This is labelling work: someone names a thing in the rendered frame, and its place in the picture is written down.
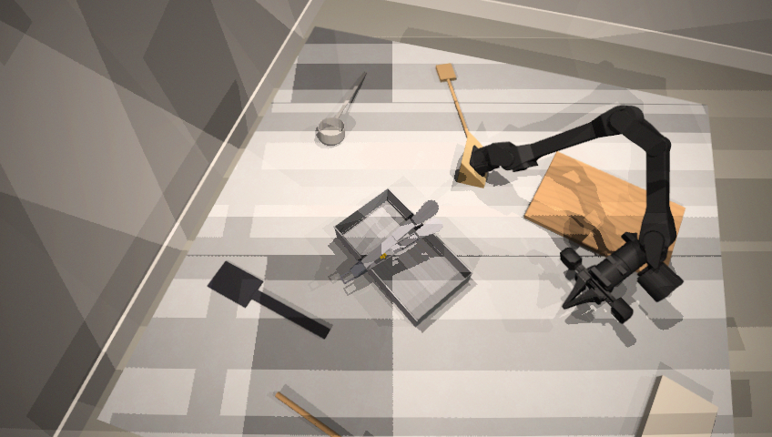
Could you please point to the grey rectangular roasting tin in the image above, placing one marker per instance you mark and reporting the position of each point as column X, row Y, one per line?
column 418, row 279

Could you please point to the black spatula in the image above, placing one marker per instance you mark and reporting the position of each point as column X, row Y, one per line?
column 242, row 287

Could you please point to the grey saucepan with long thin handle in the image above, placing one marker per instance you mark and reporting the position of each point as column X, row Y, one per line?
column 332, row 129

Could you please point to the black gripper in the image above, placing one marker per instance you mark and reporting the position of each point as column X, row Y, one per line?
column 605, row 275

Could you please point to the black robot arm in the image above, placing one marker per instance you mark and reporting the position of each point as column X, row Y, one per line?
column 658, row 231

